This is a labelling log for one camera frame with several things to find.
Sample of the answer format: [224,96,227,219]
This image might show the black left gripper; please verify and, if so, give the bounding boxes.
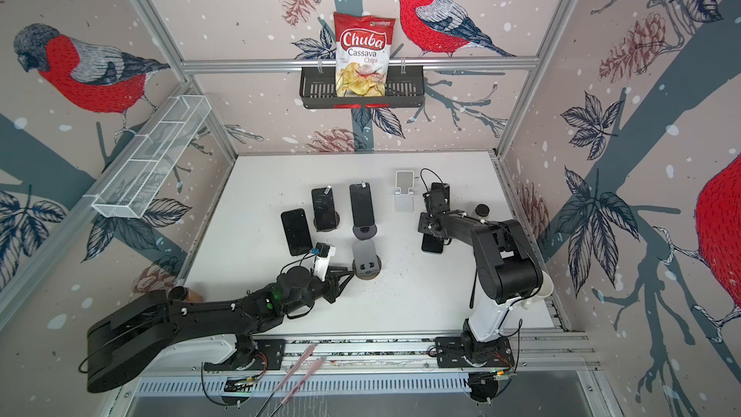
[283,266,357,318]

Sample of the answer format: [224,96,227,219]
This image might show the green phone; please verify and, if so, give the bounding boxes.
[421,234,445,254]

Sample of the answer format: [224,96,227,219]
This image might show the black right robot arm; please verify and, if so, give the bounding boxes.
[418,183,543,364]

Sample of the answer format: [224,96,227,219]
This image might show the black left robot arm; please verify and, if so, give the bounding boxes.
[78,266,354,393]

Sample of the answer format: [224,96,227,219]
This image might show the round wooden phone stand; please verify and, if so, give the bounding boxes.
[352,239,382,281]

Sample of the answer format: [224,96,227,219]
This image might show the white right phone stand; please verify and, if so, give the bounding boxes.
[395,170,415,212]

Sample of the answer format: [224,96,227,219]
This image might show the centre rear black phone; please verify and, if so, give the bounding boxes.
[349,183,376,228]

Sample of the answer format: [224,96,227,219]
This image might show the black phone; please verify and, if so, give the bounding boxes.
[349,183,376,228]
[311,185,339,219]
[281,208,314,256]

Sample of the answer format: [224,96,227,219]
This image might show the leftmost black phone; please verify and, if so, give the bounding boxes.
[281,208,314,256]

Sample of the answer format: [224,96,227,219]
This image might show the small glass jar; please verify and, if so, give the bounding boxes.
[475,204,490,221]

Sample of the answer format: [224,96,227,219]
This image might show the pink tongs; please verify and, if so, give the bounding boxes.
[256,343,326,417]

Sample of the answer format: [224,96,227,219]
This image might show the white mug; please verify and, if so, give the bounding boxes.
[530,271,554,303]

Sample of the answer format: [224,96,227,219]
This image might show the red cassava chips bag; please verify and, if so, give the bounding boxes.
[334,13,396,98]

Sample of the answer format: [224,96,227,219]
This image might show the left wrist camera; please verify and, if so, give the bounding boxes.
[313,242,336,281]

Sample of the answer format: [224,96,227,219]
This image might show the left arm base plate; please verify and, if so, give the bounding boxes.
[204,336,287,374]

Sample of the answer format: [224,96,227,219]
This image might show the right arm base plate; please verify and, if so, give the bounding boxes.
[432,333,515,369]

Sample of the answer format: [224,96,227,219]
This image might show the black wall basket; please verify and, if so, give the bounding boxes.
[299,64,426,109]

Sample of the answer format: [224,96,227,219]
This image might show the white wire mesh basket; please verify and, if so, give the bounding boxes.
[92,95,211,218]

